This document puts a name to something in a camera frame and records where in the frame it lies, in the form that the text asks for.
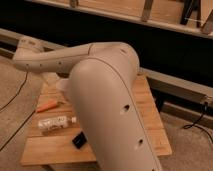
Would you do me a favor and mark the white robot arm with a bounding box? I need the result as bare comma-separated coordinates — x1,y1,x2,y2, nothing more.
13,36,163,171

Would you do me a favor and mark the white ceramic cup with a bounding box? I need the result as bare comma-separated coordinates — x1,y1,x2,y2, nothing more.
56,78,68,97

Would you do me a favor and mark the orange carrot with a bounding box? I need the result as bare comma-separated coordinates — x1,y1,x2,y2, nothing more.
36,100,58,113

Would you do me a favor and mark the clear plastic bottle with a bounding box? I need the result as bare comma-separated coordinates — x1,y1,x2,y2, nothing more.
38,116,77,132

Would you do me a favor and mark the black rectangular box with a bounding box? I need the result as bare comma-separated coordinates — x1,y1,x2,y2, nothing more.
72,132,87,149

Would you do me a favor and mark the wooden table board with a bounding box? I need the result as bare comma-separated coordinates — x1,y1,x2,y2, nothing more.
21,75,172,166

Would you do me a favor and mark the black cable on floor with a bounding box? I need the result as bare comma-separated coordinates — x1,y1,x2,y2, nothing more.
0,69,36,152

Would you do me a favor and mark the black cable at right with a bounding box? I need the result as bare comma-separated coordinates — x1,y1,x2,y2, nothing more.
181,101,213,146

